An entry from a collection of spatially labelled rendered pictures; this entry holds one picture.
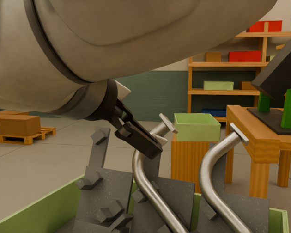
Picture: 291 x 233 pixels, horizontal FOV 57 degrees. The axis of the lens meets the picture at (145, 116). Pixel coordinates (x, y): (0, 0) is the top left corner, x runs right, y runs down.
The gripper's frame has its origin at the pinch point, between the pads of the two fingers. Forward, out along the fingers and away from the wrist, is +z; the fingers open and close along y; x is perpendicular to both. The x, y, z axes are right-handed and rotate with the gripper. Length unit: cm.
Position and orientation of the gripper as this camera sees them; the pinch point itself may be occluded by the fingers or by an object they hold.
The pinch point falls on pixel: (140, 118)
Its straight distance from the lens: 54.5
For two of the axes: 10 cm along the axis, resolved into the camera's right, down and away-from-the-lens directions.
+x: -7.5, 6.4, 1.7
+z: 3.8, 2.0, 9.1
